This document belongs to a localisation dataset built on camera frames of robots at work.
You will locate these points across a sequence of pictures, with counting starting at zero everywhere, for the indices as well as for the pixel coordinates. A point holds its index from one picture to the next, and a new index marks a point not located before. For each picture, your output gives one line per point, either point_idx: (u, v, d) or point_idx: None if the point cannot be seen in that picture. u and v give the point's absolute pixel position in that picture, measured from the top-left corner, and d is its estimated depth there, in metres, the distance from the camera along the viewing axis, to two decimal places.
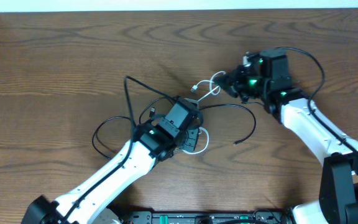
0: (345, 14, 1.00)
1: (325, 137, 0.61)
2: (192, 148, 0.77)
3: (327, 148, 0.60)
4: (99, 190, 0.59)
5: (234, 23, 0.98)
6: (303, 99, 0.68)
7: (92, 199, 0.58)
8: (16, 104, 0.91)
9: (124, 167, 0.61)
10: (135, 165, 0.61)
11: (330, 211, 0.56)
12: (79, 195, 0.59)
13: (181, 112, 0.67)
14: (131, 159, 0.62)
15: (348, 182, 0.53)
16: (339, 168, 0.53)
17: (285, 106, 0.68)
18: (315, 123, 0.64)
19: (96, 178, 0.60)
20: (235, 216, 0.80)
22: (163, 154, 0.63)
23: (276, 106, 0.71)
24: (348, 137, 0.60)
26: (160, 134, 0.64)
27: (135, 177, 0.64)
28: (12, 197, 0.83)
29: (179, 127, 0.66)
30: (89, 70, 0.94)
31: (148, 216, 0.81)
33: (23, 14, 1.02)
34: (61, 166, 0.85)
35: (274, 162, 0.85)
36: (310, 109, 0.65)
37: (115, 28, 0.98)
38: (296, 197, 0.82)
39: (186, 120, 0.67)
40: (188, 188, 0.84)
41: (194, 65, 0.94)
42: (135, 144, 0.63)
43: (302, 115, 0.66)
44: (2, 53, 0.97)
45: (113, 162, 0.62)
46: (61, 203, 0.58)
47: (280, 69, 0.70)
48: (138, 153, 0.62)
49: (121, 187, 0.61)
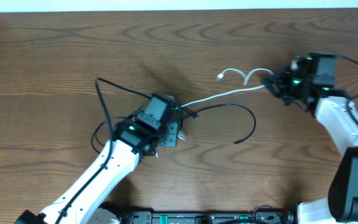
0: (347, 12, 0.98)
1: (353, 132, 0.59)
2: (174, 142, 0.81)
3: (352, 142, 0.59)
4: (85, 193, 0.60)
5: (234, 22, 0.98)
6: (343, 97, 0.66)
7: (79, 204, 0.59)
8: (16, 103, 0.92)
9: (107, 167, 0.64)
10: (118, 164, 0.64)
11: (336, 201, 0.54)
12: (65, 202, 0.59)
13: (159, 105, 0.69)
14: (113, 158, 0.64)
15: None
16: None
17: (324, 99, 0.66)
18: (348, 119, 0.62)
19: (80, 183, 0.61)
20: (235, 216, 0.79)
22: (146, 147, 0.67)
23: (314, 98, 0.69)
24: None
26: (141, 129, 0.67)
27: (120, 177, 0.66)
28: (8, 196, 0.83)
29: (159, 121, 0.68)
30: (89, 70, 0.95)
31: (148, 216, 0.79)
33: (23, 14, 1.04)
34: (58, 165, 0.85)
35: (275, 161, 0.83)
36: (347, 106, 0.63)
37: (115, 29, 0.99)
38: (298, 198, 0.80)
39: (165, 112, 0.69)
40: (188, 188, 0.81)
41: (194, 65, 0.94)
42: (117, 141, 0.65)
43: (337, 111, 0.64)
44: (5, 55, 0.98)
45: (95, 165, 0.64)
46: (49, 214, 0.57)
47: (327, 67, 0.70)
48: (119, 152, 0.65)
49: (107, 188, 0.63)
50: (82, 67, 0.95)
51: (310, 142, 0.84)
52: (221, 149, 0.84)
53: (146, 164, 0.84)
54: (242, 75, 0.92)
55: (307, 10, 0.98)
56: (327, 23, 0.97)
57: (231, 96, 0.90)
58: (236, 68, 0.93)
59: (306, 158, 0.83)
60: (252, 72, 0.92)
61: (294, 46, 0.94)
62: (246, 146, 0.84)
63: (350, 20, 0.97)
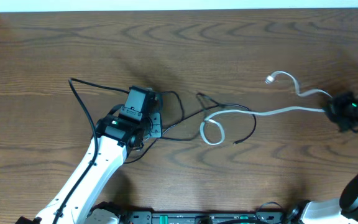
0: (347, 12, 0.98)
1: None
2: (160, 133, 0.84)
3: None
4: (78, 192, 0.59)
5: (234, 22, 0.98)
6: None
7: (73, 203, 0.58)
8: (15, 104, 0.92)
9: (96, 164, 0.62)
10: (106, 159, 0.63)
11: (349, 195, 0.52)
12: (59, 203, 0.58)
13: (138, 96, 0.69)
14: (100, 154, 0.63)
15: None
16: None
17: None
18: None
19: (71, 183, 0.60)
20: (235, 216, 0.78)
22: (132, 139, 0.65)
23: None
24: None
26: (123, 122, 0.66)
27: (111, 170, 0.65)
28: (7, 196, 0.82)
29: (140, 111, 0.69)
30: (88, 70, 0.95)
31: (148, 216, 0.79)
33: (23, 14, 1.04)
34: (58, 165, 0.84)
35: (276, 161, 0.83)
36: None
37: (115, 30, 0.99)
38: (299, 198, 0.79)
39: (145, 102, 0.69)
40: (188, 188, 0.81)
41: (194, 65, 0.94)
42: (102, 137, 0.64)
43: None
44: (5, 55, 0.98)
45: (83, 163, 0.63)
46: (45, 217, 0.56)
47: None
48: (106, 147, 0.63)
49: (99, 183, 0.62)
50: (82, 67, 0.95)
51: (310, 142, 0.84)
52: (221, 149, 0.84)
53: (146, 164, 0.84)
54: (242, 75, 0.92)
55: (306, 10, 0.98)
56: (326, 23, 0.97)
57: (231, 96, 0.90)
58: (235, 68, 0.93)
59: (306, 158, 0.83)
60: (252, 72, 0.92)
61: (294, 46, 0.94)
62: (246, 146, 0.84)
63: (350, 20, 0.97)
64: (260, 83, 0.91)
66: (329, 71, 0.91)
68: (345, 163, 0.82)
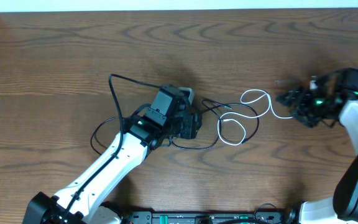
0: (347, 12, 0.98)
1: None
2: (190, 137, 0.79)
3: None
4: (97, 180, 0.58)
5: (234, 22, 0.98)
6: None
7: (91, 189, 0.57)
8: (15, 104, 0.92)
9: (117, 157, 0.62)
10: (128, 155, 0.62)
11: (342, 198, 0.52)
12: (78, 186, 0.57)
13: (166, 99, 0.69)
14: (123, 149, 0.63)
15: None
16: None
17: (352, 101, 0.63)
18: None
19: (92, 170, 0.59)
20: (235, 216, 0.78)
22: (153, 142, 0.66)
23: (343, 100, 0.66)
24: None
26: (148, 124, 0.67)
27: (128, 168, 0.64)
28: (8, 197, 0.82)
29: (165, 114, 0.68)
30: (88, 70, 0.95)
31: (148, 216, 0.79)
33: (23, 13, 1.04)
34: (58, 166, 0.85)
35: (276, 161, 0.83)
36: None
37: (115, 29, 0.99)
38: (299, 198, 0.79)
39: (171, 106, 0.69)
40: (188, 188, 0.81)
41: (193, 65, 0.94)
42: (127, 134, 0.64)
43: None
44: (5, 55, 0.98)
45: (105, 154, 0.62)
46: (61, 197, 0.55)
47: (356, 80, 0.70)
48: (129, 143, 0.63)
49: (117, 177, 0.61)
50: (82, 67, 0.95)
51: (310, 142, 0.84)
52: (221, 149, 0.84)
53: (146, 164, 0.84)
54: (242, 76, 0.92)
55: (306, 10, 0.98)
56: (326, 23, 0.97)
57: (231, 96, 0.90)
58: (235, 68, 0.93)
59: (306, 158, 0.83)
60: (252, 72, 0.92)
61: (294, 47, 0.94)
62: (246, 146, 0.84)
63: (350, 20, 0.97)
64: (260, 83, 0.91)
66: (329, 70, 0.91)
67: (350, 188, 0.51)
68: (345, 163, 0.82)
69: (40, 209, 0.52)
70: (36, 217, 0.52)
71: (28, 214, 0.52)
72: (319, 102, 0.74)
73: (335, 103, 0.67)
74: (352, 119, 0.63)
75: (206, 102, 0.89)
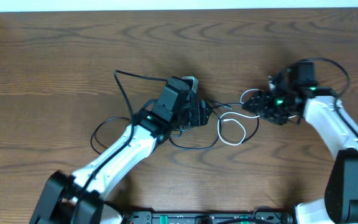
0: (347, 12, 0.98)
1: (343, 133, 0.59)
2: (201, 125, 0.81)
3: (343, 143, 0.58)
4: (112, 163, 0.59)
5: (234, 22, 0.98)
6: (329, 96, 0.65)
7: (107, 170, 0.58)
8: (15, 104, 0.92)
9: (130, 145, 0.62)
10: (140, 143, 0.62)
11: (333, 204, 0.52)
12: (94, 167, 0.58)
13: (171, 94, 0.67)
14: (135, 138, 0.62)
15: None
16: (353, 164, 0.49)
17: (311, 99, 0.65)
18: (336, 119, 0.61)
19: (106, 154, 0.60)
20: (235, 216, 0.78)
22: (161, 137, 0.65)
23: (302, 99, 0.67)
24: None
26: (155, 119, 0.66)
27: (140, 155, 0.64)
28: (7, 197, 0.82)
29: (172, 111, 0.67)
30: (88, 70, 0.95)
31: (148, 216, 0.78)
33: (23, 13, 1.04)
34: (58, 166, 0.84)
35: (276, 161, 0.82)
36: (335, 106, 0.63)
37: (115, 29, 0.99)
38: (299, 198, 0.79)
39: (177, 101, 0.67)
40: (188, 188, 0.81)
41: (193, 65, 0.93)
42: (137, 127, 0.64)
43: (324, 110, 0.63)
44: (5, 55, 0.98)
45: (119, 141, 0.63)
46: (78, 177, 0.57)
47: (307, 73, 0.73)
48: (140, 133, 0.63)
49: (130, 163, 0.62)
50: (82, 66, 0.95)
51: (310, 142, 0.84)
52: (221, 149, 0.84)
53: (146, 164, 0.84)
54: (242, 75, 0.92)
55: (306, 10, 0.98)
56: (326, 23, 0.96)
57: (231, 96, 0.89)
58: (235, 68, 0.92)
59: (306, 158, 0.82)
60: (252, 71, 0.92)
61: (295, 46, 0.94)
62: (246, 146, 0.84)
63: (350, 20, 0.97)
64: (261, 83, 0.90)
66: (329, 70, 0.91)
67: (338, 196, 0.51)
68: None
69: (58, 186, 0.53)
70: (53, 195, 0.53)
71: (46, 192, 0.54)
72: (279, 101, 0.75)
73: (296, 103, 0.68)
74: (317, 115, 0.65)
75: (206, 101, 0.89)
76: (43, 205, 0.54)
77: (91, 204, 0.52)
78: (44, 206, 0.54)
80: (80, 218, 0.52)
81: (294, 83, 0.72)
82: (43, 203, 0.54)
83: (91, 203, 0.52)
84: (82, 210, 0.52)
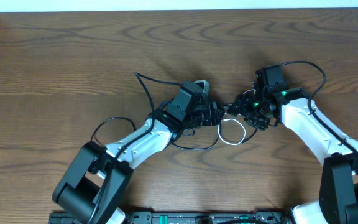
0: (346, 12, 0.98)
1: (325, 137, 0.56)
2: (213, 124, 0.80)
3: (327, 149, 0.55)
4: (138, 144, 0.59)
5: (234, 22, 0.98)
6: (303, 98, 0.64)
7: (133, 149, 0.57)
8: (16, 104, 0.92)
9: (152, 132, 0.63)
10: (160, 132, 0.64)
11: (330, 213, 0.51)
12: (122, 144, 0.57)
13: (185, 96, 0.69)
14: (156, 128, 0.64)
15: (350, 184, 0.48)
16: (340, 168, 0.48)
17: (284, 105, 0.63)
18: (315, 122, 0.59)
19: (132, 136, 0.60)
20: (235, 216, 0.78)
22: (174, 135, 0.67)
23: (276, 105, 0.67)
24: (349, 138, 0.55)
26: (170, 118, 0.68)
27: (156, 147, 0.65)
28: (8, 197, 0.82)
29: (185, 111, 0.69)
30: (88, 70, 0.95)
31: (148, 216, 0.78)
33: (23, 14, 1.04)
34: (58, 166, 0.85)
35: (275, 161, 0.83)
36: (310, 109, 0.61)
37: (115, 29, 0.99)
38: (299, 198, 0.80)
39: (190, 102, 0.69)
40: (188, 188, 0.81)
41: (193, 65, 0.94)
42: (156, 120, 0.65)
43: (302, 115, 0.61)
44: (5, 55, 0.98)
45: (140, 129, 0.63)
46: (110, 148, 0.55)
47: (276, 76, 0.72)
48: (161, 125, 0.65)
49: (150, 150, 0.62)
50: (82, 67, 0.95)
51: None
52: (221, 150, 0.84)
53: (146, 164, 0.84)
54: (241, 76, 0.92)
55: (306, 10, 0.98)
56: (326, 23, 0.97)
57: (231, 96, 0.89)
58: (235, 68, 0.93)
59: (306, 158, 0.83)
60: (252, 72, 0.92)
61: (295, 46, 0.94)
62: (246, 146, 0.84)
63: (350, 20, 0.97)
64: None
66: (329, 70, 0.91)
67: (334, 203, 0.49)
68: None
69: (91, 155, 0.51)
70: (85, 162, 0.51)
71: (78, 161, 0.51)
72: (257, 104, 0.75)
73: (271, 111, 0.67)
74: (295, 122, 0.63)
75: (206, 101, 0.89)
76: (71, 172, 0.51)
77: (122, 172, 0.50)
78: (73, 174, 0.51)
80: (109, 186, 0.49)
81: (265, 89, 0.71)
82: (72, 172, 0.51)
83: (122, 172, 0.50)
84: (112, 178, 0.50)
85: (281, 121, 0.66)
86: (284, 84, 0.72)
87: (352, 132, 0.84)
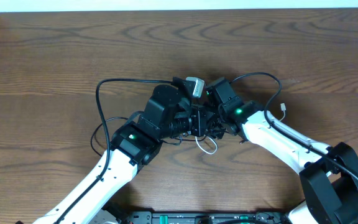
0: (346, 12, 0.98)
1: (293, 149, 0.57)
2: (201, 133, 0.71)
3: (298, 160, 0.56)
4: (81, 205, 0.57)
5: (234, 22, 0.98)
6: (258, 111, 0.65)
7: (72, 217, 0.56)
8: (15, 104, 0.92)
9: (103, 180, 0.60)
10: (114, 176, 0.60)
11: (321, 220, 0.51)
12: (58, 215, 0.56)
13: (156, 109, 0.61)
14: (110, 170, 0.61)
15: (329, 189, 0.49)
16: (316, 178, 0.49)
17: (245, 123, 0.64)
18: (278, 135, 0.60)
19: (76, 194, 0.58)
20: (235, 216, 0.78)
22: (146, 157, 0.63)
23: (236, 125, 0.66)
24: (313, 142, 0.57)
26: (142, 137, 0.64)
27: (115, 190, 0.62)
28: (8, 198, 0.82)
29: (158, 126, 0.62)
30: (89, 70, 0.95)
31: (148, 216, 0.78)
33: (23, 13, 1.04)
34: (59, 166, 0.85)
35: (275, 161, 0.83)
36: (269, 122, 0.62)
37: (115, 29, 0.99)
38: (299, 198, 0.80)
39: (163, 116, 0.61)
40: (188, 188, 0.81)
41: (194, 65, 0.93)
42: (119, 149, 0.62)
43: (263, 130, 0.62)
44: (4, 55, 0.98)
45: (91, 175, 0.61)
46: None
47: (227, 92, 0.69)
48: (117, 163, 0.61)
49: (104, 200, 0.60)
50: (82, 67, 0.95)
51: None
52: (221, 149, 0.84)
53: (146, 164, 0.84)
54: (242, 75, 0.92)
55: (307, 10, 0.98)
56: (326, 23, 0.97)
57: None
58: (235, 68, 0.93)
59: None
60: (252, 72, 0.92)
61: (295, 47, 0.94)
62: (246, 146, 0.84)
63: (350, 20, 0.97)
64: (261, 83, 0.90)
66: (329, 70, 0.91)
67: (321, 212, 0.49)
68: None
69: None
70: None
71: None
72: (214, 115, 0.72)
73: (233, 131, 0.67)
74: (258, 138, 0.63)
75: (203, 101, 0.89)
76: None
77: None
78: None
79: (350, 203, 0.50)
80: None
81: (220, 107, 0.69)
82: None
83: None
84: None
85: (246, 137, 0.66)
86: (236, 97, 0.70)
87: (352, 132, 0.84)
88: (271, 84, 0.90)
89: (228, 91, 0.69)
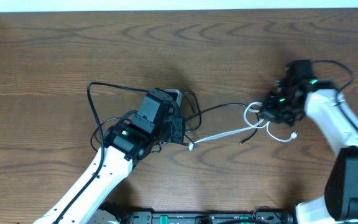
0: (346, 12, 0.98)
1: (345, 130, 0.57)
2: (181, 139, 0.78)
3: (345, 140, 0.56)
4: (78, 202, 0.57)
5: (234, 22, 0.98)
6: (331, 89, 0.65)
7: (71, 215, 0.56)
8: (15, 104, 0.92)
9: (99, 177, 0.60)
10: (110, 172, 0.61)
11: (334, 202, 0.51)
12: (56, 214, 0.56)
13: (152, 105, 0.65)
14: (105, 166, 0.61)
15: None
16: (354, 160, 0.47)
17: (312, 93, 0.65)
18: (339, 114, 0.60)
19: (73, 193, 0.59)
20: (235, 216, 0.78)
22: (140, 152, 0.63)
23: (302, 92, 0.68)
24: None
26: (134, 132, 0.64)
27: (112, 186, 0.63)
28: (8, 198, 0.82)
29: (153, 122, 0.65)
30: (89, 70, 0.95)
31: (148, 216, 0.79)
33: (23, 13, 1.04)
34: (59, 166, 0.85)
35: (275, 161, 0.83)
36: (336, 101, 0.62)
37: (115, 29, 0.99)
38: (299, 198, 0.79)
39: (159, 112, 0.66)
40: (188, 188, 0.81)
41: (194, 65, 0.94)
42: (113, 146, 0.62)
43: (327, 105, 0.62)
44: (4, 55, 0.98)
45: (87, 173, 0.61)
46: None
47: (305, 68, 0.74)
48: (112, 159, 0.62)
49: (100, 196, 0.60)
50: (82, 67, 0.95)
51: (310, 142, 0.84)
52: (221, 150, 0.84)
53: (146, 164, 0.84)
54: (242, 75, 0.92)
55: (306, 10, 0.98)
56: (326, 23, 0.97)
57: (231, 96, 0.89)
58: (235, 68, 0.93)
59: (306, 158, 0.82)
60: (252, 72, 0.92)
61: (295, 47, 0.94)
62: (246, 146, 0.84)
63: (350, 20, 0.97)
64: (261, 84, 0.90)
66: (329, 71, 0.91)
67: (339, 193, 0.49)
68: None
69: None
70: None
71: None
72: (283, 99, 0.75)
73: (298, 96, 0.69)
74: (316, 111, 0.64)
75: (203, 101, 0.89)
76: None
77: None
78: None
79: None
80: None
81: (292, 79, 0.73)
82: None
83: None
84: None
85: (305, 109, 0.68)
86: (314, 75, 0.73)
87: None
88: (271, 83, 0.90)
89: (306, 68, 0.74)
